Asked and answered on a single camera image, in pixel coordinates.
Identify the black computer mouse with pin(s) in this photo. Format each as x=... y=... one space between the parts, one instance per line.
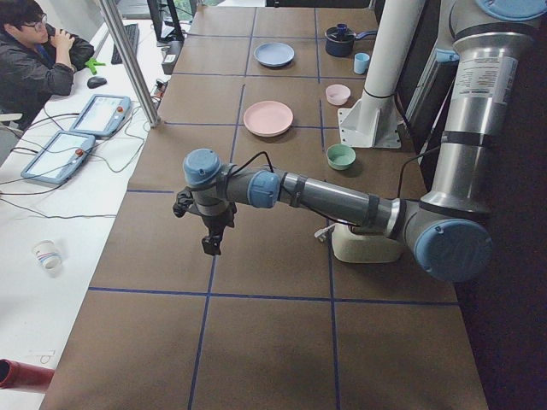
x=95 y=82

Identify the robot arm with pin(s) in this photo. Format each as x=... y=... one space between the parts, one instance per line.
x=443 y=229

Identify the pink bowl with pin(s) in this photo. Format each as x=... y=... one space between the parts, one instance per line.
x=337 y=94

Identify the red cylinder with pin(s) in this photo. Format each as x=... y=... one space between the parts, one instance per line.
x=25 y=377

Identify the light blue cup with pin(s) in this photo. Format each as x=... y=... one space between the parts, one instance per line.
x=361 y=63

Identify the pink plate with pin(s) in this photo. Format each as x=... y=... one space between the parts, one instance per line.
x=268 y=118

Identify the near teach pendant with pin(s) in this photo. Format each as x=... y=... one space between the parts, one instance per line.
x=60 y=158

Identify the paper cup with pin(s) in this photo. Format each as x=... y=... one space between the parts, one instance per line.
x=48 y=257

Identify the aluminium frame post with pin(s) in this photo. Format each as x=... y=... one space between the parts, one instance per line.
x=115 y=25

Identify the dark blue saucepan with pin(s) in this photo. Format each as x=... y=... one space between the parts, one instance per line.
x=340 y=39

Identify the blue plate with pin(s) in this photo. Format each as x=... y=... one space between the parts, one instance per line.
x=275 y=54

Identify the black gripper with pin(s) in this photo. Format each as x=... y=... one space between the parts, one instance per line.
x=214 y=225

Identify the cream toaster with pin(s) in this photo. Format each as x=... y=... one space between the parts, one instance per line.
x=364 y=248

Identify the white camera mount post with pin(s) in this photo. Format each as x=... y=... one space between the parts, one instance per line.
x=372 y=121

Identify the far teach pendant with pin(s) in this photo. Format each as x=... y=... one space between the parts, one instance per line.
x=102 y=116

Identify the teach pendant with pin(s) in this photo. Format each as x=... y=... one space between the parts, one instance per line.
x=102 y=116
x=60 y=158

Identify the green bowl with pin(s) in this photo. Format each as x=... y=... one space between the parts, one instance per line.
x=340 y=157

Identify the seated person in black jacket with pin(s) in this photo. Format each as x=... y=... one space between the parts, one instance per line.
x=38 y=61

